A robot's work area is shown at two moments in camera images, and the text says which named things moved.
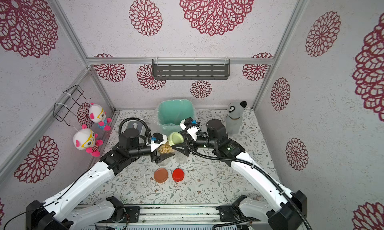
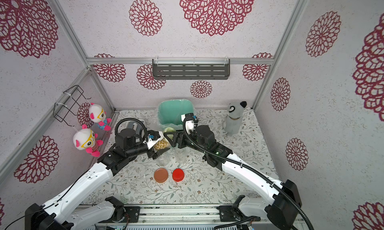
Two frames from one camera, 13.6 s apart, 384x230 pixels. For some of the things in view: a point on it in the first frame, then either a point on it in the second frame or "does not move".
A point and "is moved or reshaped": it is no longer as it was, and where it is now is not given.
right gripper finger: [187, 137] -> [178, 134]
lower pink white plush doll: [84, 139] does not move
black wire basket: [67, 108] does not move
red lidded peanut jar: [180, 158] does not move
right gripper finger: [182, 147] -> [173, 142]
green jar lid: [175, 138] is moved or reshaped
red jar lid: [178, 174] does not move
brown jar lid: [161, 175] does not move
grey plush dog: [234, 119] does not move
